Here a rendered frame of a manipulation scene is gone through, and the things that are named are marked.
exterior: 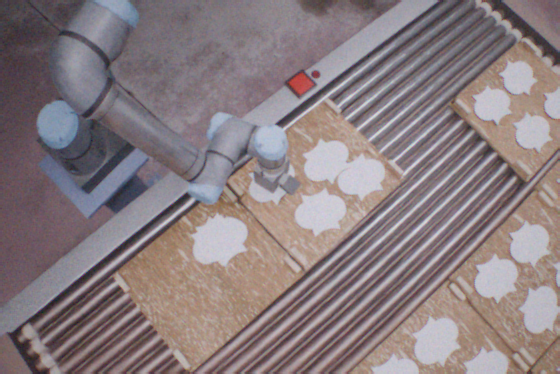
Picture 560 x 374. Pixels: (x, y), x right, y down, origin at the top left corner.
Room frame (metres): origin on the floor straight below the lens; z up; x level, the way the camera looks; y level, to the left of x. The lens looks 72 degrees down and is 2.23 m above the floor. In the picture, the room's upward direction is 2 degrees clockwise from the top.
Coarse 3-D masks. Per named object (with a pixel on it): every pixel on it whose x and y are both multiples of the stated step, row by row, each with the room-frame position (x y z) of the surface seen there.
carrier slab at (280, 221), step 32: (320, 128) 0.61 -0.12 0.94; (352, 128) 0.61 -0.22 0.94; (256, 160) 0.50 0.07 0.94; (352, 160) 0.51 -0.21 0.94; (384, 160) 0.51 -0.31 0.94; (320, 192) 0.40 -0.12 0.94; (384, 192) 0.41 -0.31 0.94; (288, 224) 0.31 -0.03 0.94; (352, 224) 0.31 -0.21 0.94; (320, 256) 0.22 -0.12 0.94
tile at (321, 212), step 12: (324, 192) 0.40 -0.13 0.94; (312, 204) 0.36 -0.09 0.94; (324, 204) 0.36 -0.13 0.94; (336, 204) 0.37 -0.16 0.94; (300, 216) 0.33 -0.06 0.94; (312, 216) 0.33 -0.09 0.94; (324, 216) 0.33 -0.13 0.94; (336, 216) 0.33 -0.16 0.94; (312, 228) 0.29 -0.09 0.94; (324, 228) 0.29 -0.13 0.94; (336, 228) 0.30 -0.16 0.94
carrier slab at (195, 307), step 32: (192, 224) 0.30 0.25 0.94; (256, 224) 0.30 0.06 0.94; (160, 256) 0.20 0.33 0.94; (192, 256) 0.20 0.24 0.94; (256, 256) 0.21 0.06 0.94; (160, 288) 0.11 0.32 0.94; (192, 288) 0.11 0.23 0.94; (224, 288) 0.12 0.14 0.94; (256, 288) 0.12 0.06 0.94; (160, 320) 0.02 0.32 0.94; (192, 320) 0.03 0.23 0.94; (224, 320) 0.03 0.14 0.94; (192, 352) -0.06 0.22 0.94
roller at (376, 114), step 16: (496, 16) 1.10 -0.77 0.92; (480, 32) 1.02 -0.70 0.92; (448, 48) 0.95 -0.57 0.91; (464, 48) 0.95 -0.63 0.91; (432, 64) 0.87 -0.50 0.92; (416, 80) 0.80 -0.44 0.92; (400, 96) 0.74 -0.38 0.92; (384, 112) 0.68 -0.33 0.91; (368, 128) 0.63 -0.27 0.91; (112, 320) 0.01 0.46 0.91; (128, 320) 0.02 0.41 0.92; (96, 336) -0.03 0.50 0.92; (112, 336) -0.03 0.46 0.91; (80, 352) -0.08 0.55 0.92; (64, 368) -0.13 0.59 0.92
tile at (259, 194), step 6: (252, 174) 0.45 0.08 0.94; (294, 174) 0.45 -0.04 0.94; (252, 186) 0.41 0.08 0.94; (258, 186) 0.41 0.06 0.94; (252, 192) 0.39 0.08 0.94; (258, 192) 0.39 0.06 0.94; (264, 192) 0.40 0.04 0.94; (276, 192) 0.40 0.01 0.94; (282, 192) 0.40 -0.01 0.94; (258, 198) 0.38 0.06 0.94; (264, 198) 0.38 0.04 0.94; (270, 198) 0.38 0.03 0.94; (276, 198) 0.38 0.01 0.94; (276, 204) 0.36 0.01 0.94
